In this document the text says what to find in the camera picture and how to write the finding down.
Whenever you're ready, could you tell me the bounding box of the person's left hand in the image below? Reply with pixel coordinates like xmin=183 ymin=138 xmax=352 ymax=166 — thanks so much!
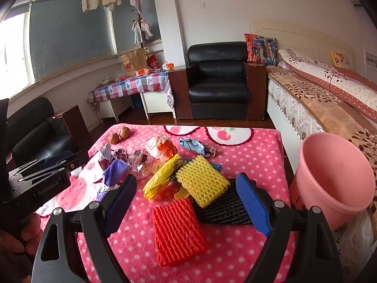
xmin=0 ymin=212 xmax=45 ymax=255

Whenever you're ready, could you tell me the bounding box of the checkered tablecloth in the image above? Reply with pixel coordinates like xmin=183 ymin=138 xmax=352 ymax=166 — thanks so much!
xmin=88 ymin=72 xmax=171 ymax=104

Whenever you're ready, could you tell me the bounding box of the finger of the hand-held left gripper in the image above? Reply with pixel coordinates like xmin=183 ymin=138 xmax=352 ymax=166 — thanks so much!
xmin=9 ymin=150 xmax=89 ymax=177
xmin=18 ymin=165 xmax=74 ymax=183

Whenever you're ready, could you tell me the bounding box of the clear plastic packet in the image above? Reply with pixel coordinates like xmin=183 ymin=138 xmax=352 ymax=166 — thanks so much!
xmin=128 ymin=149 xmax=160 ymax=180

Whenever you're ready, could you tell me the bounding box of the bed with patterned quilt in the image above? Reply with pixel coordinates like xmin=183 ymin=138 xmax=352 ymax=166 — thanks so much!
xmin=266 ymin=65 xmax=377 ymax=180

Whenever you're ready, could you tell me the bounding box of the foil wrapper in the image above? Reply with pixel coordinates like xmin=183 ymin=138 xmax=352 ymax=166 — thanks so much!
xmin=98 ymin=143 xmax=130 ymax=170

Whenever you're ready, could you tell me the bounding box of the white table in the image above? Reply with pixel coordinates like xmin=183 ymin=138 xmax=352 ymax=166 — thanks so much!
xmin=96 ymin=90 xmax=177 ymax=123

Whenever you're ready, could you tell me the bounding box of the colourful printed pillow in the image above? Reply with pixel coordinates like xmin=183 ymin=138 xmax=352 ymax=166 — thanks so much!
xmin=244 ymin=33 xmax=278 ymax=66

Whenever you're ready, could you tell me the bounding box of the black leather sofa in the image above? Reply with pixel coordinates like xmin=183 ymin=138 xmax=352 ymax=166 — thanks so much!
xmin=6 ymin=97 xmax=89 ymax=166

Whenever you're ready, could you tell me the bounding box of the yellow foam fruit net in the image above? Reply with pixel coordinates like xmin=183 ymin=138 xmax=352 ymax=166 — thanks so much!
xmin=176 ymin=155 xmax=230 ymax=208

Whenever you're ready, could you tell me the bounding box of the cream bed headboard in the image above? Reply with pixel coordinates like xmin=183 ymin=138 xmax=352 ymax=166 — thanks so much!
xmin=250 ymin=19 xmax=354 ymax=68

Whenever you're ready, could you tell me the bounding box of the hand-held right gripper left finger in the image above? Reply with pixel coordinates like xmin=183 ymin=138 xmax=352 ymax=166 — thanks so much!
xmin=31 ymin=175 xmax=138 ymax=283

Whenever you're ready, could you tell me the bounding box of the white hanging garment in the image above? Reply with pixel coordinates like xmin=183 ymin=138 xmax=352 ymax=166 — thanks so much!
xmin=131 ymin=18 xmax=154 ymax=48

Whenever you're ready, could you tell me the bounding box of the white quilted mattress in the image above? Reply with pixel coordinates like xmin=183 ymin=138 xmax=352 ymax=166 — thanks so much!
xmin=267 ymin=77 xmax=324 ymax=142

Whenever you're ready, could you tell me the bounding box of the yellow plastic wrapper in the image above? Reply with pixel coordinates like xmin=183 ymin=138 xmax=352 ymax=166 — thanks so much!
xmin=143 ymin=153 xmax=184 ymax=201

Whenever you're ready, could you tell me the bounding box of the yellow fruit peel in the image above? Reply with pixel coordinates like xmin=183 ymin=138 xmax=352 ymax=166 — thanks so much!
xmin=174 ymin=187 xmax=192 ymax=201

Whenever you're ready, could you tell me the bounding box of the pink plastic bucket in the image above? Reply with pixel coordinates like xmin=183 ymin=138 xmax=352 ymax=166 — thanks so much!
xmin=289 ymin=133 xmax=376 ymax=232

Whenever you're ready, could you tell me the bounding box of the black foam fruit net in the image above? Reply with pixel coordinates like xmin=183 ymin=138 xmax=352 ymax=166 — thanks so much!
xmin=188 ymin=178 xmax=254 ymax=226

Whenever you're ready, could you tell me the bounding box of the red foam fruit net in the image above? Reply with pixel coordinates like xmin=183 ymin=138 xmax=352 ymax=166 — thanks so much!
xmin=152 ymin=198 xmax=209 ymax=268

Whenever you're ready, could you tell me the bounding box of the grey window blind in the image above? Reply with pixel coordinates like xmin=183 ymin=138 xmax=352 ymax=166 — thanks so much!
xmin=113 ymin=0 xmax=162 ymax=54
xmin=29 ymin=0 xmax=115 ymax=83

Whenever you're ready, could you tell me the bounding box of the black leather armchair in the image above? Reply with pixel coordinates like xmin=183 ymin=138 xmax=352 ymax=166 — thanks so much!
xmin=187 ymin=42 xmax=249 ymax=120

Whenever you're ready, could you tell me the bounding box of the yellow cushion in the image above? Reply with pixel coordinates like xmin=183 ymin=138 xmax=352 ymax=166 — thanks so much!
xmin=330 ymin=51 xmax=349 ymax=68

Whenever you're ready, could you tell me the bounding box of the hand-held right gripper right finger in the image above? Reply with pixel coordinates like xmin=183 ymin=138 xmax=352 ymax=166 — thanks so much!
xmin=236 ymin=172 xmax=344 ymax=283

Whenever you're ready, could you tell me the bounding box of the wooden coat rack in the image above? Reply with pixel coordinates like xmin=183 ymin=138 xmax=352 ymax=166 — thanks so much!
xmin=131 ymin=0 xmax=154 ymax=50

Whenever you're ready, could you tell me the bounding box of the orange and white paper wrapper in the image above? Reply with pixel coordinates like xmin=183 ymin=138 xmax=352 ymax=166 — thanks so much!
xmin=146 ymin=134 xmax=179 ymax=161

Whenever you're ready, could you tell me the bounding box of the blue and white patterned wrapper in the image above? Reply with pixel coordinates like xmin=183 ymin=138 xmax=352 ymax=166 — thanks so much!
xmin=178 ymin=137 xmax=217 ymax=157

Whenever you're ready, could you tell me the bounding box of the pink polka dot blanket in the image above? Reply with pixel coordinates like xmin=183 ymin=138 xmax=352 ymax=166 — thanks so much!
xmin=35 ymin=124 xmax=296 ymax=283

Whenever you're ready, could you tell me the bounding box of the patterned hanging cloth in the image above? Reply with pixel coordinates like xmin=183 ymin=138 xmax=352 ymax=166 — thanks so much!
xmin=165 ymin=78 xmax=177 ymax=109

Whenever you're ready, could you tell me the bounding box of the brown wooden side cabinet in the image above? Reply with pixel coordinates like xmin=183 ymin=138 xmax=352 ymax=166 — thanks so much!
xmin=168 ymin=65 xmax=193 ymax=120
xmin=246 ymin=62 xmax=267 ymax=120
xmin=54 ymin=104 xmax=95 ymax=154

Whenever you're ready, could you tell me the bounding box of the rolled pink floral quilt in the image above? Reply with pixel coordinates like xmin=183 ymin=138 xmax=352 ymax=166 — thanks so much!
xmin=278 ymin=49 xmax=377 ymax=115

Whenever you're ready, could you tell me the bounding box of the red shopping bag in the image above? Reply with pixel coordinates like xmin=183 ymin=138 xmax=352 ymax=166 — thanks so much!
xmin=146 ymin=54 xmax=160 ymax=70

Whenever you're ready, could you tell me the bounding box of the brown paper bag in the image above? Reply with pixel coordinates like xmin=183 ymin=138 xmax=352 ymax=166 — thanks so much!
xmin=119 ymin=49 xmax=149 ymax=77

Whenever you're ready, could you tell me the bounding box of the white wardrobe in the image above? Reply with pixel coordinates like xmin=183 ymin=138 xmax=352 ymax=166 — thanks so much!
xmin=353 ymin=3 xmax=377 ymax=77

